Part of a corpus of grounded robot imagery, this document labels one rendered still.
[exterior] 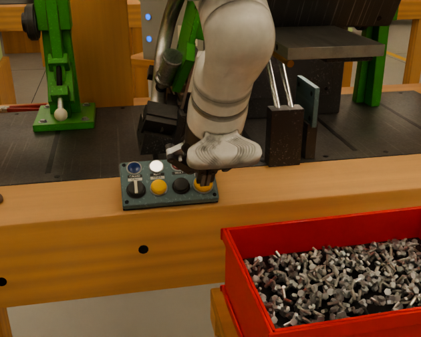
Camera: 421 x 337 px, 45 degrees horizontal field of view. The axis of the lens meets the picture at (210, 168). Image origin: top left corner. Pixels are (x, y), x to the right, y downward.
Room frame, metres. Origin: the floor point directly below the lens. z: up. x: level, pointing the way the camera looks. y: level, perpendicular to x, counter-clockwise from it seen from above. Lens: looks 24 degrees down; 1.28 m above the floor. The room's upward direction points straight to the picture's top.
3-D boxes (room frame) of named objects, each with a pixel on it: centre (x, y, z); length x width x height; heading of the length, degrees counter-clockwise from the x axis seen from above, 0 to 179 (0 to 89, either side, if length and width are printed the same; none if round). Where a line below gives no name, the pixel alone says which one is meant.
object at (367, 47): (0.98, -0.16, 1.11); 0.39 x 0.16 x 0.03; 11
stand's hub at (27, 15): (1.11, 0.38, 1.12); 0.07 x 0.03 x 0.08; 11
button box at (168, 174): (0.74, 0.07, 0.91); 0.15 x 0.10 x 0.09; 101
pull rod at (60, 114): (1.03, 0.32, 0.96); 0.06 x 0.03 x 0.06; 11
